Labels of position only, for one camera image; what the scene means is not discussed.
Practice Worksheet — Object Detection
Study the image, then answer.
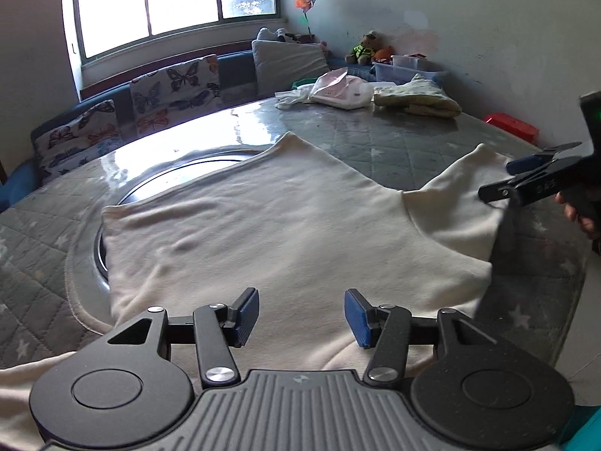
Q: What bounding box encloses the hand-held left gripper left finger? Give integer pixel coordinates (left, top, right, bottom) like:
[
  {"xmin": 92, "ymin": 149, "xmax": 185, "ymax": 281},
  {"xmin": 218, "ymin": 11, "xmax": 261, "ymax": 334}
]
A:
[{"xmin": 108, "ymin": 286, "xmax": 260, "ymax": 389}]

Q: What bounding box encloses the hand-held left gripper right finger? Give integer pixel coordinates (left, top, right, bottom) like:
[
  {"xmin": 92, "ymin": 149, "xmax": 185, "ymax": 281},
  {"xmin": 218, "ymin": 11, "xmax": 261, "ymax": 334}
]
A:
[{"xmin": 344, "ymin": 288, "xmax": 495, "ymax": 387}]

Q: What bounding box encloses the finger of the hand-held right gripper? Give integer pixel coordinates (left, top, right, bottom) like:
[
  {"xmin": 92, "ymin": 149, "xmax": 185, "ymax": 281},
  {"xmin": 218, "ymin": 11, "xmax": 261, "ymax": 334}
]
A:
[
  {"xmin": 478, "ymin": 154, "xmax": 585, "ymax": 207},
  {"xmin": 506, "ymin": 141, "xmax": 584, "ymax": 176}
]

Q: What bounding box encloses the cream long-sleeved top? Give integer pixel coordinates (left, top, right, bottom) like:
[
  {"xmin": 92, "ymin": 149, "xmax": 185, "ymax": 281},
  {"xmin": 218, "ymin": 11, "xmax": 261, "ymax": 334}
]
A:
[{"xmin": 0, "ymin": 132, "xmax": 532, "ymax": 451}]

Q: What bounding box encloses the person's right hand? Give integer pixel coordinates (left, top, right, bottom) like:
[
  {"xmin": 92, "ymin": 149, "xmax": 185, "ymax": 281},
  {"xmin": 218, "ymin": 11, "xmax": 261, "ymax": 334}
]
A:
[{"xmin": 554, "ymin": 191, "xmax": 601, "ymax": 240}]

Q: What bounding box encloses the red box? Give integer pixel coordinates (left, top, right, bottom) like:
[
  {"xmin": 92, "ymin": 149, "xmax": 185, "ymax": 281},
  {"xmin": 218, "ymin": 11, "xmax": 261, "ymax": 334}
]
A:
[{"xmin": 483, "ymin": 112, "xmax": 540, "ymax": 144}]

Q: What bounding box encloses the grey quilted table cover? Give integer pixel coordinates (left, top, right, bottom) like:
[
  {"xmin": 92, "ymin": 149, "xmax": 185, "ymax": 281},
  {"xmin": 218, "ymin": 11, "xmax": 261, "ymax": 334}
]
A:
[{"xmin": 0, "ymin": 96, "xmax": 589, "ymax": 373}]

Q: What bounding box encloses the folded yellow-green garment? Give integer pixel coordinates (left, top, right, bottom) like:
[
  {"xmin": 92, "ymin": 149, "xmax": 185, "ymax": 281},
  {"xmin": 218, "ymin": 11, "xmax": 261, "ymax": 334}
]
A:
[{"xmin": 373, "ymin": 73, "xmax": 464, "ymax": 118}]

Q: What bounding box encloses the clear plastic storage box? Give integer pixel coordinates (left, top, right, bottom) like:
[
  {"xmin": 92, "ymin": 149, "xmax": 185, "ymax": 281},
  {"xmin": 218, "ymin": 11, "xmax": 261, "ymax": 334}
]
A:
[{"xmin": 373, "ymin": 61, "xmax": 450, "ymax": 86}]

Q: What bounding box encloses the round glass turntable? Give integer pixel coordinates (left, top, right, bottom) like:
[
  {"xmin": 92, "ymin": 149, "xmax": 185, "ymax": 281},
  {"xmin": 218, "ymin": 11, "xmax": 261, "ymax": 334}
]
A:
[{"xmin": 93, "ymin": 147, "xmax": 264, "ymax": 288}]

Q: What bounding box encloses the brown teddy bear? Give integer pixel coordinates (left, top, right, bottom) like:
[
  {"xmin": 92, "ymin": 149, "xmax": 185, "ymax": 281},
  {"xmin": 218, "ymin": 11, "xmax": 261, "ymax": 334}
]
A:
[{"xmin": 344, "ymin": 30, "xmax": 384, "ymax": 66}]

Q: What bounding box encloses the pink garment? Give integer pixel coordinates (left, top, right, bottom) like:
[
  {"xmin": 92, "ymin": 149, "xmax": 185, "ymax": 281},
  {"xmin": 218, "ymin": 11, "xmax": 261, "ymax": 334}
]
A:
[{"xmin": 310, "ymin": 68, "xmax": 375, "ymax": 110}]

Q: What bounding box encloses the white crumpled cloth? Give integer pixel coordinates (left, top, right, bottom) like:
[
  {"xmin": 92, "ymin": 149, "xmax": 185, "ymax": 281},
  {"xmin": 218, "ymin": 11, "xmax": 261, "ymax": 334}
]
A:
[{"xmin": 274, "ymin": 83, "xmax": 326, "ymax": 112}]

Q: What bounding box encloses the large butterfly print cushion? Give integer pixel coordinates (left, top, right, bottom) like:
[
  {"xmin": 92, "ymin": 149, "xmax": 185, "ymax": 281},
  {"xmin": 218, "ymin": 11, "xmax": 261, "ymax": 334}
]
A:
[{"xmin": 128, "ymin": 53, "xmax": 224, "ymax": 141}]

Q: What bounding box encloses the blue sofa bench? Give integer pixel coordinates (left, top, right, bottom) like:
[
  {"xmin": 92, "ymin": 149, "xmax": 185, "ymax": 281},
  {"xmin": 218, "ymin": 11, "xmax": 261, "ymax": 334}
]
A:
[{"xmin": 0, "ymin": 48, "xmax": 376, "ymax": 213}]

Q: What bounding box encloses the small butterfly print cushion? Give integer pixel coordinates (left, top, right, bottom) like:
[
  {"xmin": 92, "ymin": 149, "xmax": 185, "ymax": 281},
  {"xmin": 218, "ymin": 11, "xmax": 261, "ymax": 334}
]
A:
[{"xmin": 30, "ymin": 99, "xmax": 125, "ymax": 185}]

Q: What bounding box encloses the teal object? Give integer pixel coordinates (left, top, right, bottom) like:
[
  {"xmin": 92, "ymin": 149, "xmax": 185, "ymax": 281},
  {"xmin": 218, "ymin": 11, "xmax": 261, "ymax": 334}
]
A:
[{"xmin": 558, "ymin": 406, "xmax": 601, "ymax": 451}]

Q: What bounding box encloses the plain grey cushion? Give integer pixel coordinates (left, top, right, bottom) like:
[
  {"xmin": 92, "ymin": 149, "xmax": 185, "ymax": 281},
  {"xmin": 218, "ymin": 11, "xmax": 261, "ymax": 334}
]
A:
[{"xmin": 251, "ymin": 38, "xmax": 330, "ymax": 100}]

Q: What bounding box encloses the colourful pinwheel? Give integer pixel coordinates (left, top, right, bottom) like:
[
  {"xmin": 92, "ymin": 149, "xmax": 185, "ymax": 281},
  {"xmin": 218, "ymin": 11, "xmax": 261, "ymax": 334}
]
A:
[{"xmin": 293, "ymin": 0, "xmax": 318, "ymax": 44}]

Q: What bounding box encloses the black and white plush toy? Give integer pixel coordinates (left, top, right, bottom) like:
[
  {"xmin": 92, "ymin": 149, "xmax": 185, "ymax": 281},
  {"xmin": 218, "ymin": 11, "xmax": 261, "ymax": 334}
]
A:
[{"xmin": 256, "ymin": 27, "xmax": 302, "ymax": 44}]

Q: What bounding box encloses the window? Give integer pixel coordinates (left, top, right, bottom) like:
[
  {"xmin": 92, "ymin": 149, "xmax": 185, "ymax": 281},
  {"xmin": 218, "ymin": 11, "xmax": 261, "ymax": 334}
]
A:
[{"xmin": 69, "ymin": 0, "xmax": 283, "ymax": 67}]

